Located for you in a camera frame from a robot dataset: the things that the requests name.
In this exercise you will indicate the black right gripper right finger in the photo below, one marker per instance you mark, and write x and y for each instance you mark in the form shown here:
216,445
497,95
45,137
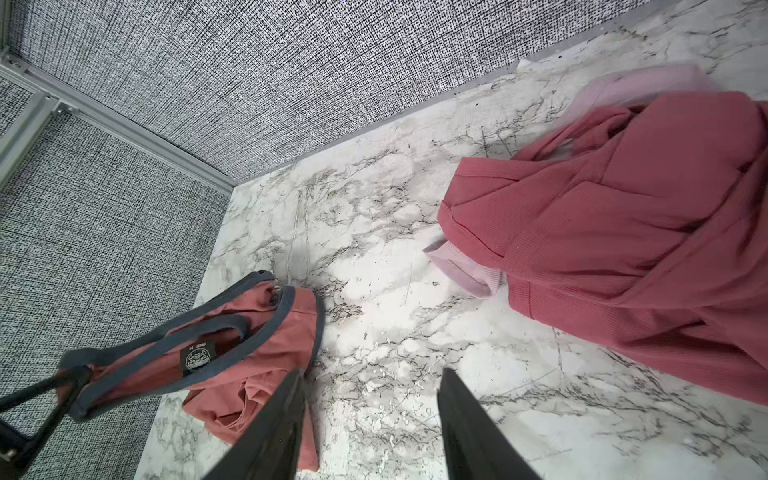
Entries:
474,447

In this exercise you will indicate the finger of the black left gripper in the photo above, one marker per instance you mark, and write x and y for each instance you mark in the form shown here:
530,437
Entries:
31,415

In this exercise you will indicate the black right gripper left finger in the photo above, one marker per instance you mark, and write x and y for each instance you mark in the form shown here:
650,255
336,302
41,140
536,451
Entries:
270,447

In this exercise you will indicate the salmon pink printed t-shirt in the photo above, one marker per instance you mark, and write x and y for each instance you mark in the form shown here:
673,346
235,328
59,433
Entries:
229,355

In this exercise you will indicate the dark pink ribbed cloth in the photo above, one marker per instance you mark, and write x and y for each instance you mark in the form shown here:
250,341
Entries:
642,229

